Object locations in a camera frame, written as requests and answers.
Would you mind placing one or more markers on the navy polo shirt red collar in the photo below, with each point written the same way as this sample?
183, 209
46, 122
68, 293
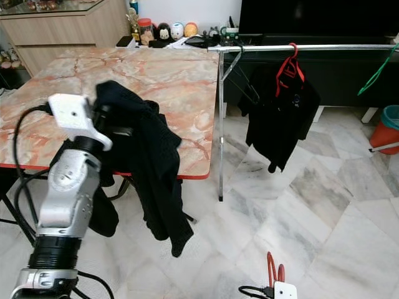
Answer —
156, 180

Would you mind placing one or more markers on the salmon pink plastic hanger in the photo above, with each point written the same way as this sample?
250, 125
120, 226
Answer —
271, 268

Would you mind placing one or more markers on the red plastic clothes hanger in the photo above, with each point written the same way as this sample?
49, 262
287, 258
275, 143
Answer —
293, 57

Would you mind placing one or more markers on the green plastic clothes hanger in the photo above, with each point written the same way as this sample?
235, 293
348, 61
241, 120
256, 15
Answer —
378, 70

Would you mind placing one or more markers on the white box black lid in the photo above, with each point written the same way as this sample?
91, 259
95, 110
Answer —
126, 42

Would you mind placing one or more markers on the red lid glass jar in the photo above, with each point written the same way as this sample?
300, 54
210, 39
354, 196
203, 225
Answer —
146, 34

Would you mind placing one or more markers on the white paper sheets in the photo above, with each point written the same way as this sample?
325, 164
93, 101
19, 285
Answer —
171, 45

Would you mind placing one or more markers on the black round toy figure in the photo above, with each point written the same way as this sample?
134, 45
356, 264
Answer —
163, 32

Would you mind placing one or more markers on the light wooden sideboard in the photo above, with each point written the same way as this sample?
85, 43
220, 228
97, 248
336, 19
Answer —
62, 34

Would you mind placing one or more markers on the white round toy figure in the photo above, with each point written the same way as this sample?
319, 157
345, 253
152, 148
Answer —
177, 30

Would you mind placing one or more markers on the blue gold ornament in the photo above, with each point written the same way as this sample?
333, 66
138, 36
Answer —
133, 14

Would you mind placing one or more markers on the black pouch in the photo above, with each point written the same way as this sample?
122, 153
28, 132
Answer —
196, 40

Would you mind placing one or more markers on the orange round toy figure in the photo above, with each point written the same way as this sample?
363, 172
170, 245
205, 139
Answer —
191, 30

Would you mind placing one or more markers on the green electronic gadget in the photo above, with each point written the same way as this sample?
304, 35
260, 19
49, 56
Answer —
229, 36

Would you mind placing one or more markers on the black polo shirt red collar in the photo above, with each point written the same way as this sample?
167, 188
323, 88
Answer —
277, 131

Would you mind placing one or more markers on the black flat screen television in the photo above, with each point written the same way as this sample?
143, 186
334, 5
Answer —
318, 15

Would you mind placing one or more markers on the black television console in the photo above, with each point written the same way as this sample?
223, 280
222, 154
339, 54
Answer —
343, 81

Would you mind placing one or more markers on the silver metal clothes rack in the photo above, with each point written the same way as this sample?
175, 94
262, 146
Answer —
336, 47

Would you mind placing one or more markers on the orange bin with teal liner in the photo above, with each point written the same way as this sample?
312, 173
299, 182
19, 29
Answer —
388, 134

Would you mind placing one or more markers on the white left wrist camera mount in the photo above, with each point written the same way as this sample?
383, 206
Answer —
72, 115

